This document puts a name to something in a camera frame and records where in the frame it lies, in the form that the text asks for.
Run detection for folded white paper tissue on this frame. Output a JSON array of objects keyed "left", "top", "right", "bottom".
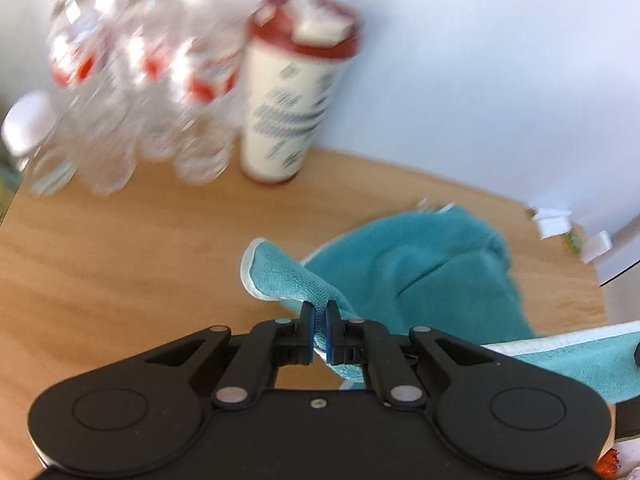
[{"left": 528, "top": 207, "right": 613, "bottom": 264}]

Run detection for teal towel with white trim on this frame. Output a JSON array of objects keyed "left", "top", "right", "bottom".
[{"left": 240, "top": 205, "right": 639, "bottom": 403}]

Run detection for clear water bottle red label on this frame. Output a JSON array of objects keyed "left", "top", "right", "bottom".
[{"left": 47, "top": 0, "right": 136, "bottom": 197}]

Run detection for white cup with red lid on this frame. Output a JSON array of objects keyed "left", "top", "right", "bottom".
[{"left": 240, "top": 0, "right": 360, "bottom": 184}]

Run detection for orange object at corner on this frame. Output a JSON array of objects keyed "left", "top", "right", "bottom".
[{"left": 594, "top": 448, "right": 620, "bottom": 480}]

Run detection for glass jar with white lid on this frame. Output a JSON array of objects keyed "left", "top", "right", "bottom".
[{"left": 1, "top": 90, "right": 76, "bottom": 196}]

